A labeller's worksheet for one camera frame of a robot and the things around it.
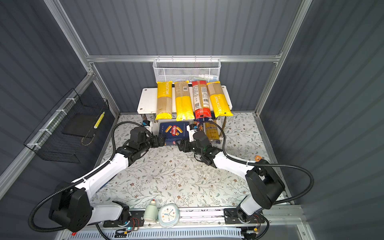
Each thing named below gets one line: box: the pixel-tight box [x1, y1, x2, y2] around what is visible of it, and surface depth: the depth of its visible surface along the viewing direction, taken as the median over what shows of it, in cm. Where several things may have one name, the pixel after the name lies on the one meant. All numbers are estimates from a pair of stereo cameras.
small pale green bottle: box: [143, 199, 159, 222], surface depth 71 cm
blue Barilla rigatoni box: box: [159, 121, 190, 146], surface depth 95 cm
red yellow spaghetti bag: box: [191, 80, 212, 119], surface depth 77 cm
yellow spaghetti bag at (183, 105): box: [174, 80, 195, 122], surface depth 77 cm
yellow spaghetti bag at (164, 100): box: [155, 81, 173, 120], surface depth 78 cm
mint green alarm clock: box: [158, 203, 180, 228], surface depth 74 cm
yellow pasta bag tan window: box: [206, 81, 233, 118], surface depth 79 cm
